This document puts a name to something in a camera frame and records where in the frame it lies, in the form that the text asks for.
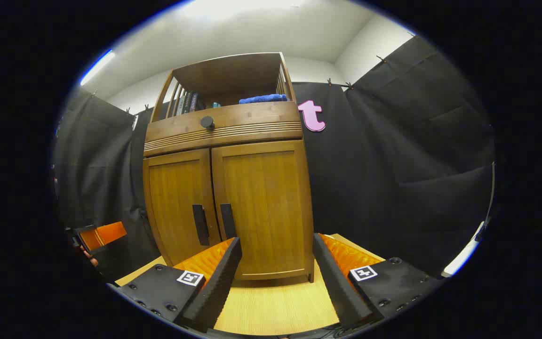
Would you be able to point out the black backdrop cloth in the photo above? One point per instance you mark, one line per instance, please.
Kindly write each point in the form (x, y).
(393, 165)

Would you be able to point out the pale grey book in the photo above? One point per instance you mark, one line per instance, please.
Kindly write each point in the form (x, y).
(180, 104)

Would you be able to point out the black round drawer knob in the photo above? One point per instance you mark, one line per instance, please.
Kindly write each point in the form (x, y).
(207, 123)

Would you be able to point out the wooden shoe cabinet door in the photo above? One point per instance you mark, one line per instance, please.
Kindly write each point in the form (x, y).
(172, 197)
(266, 197)

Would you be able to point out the blue folded cloth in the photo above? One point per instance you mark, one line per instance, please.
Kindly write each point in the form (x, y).
(264, 99)

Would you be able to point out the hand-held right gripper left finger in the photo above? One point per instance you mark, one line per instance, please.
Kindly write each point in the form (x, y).
(219, 282)

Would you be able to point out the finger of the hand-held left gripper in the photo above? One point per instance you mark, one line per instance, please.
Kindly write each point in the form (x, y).
(106, 234)

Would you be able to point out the wooden double-door shoe cabinet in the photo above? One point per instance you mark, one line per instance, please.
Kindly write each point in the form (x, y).
(233, 70)

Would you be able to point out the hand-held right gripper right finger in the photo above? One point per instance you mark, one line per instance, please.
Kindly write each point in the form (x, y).
(337, 282)

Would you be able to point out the dark grey book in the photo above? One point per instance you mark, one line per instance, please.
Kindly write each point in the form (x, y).
(187, 103)

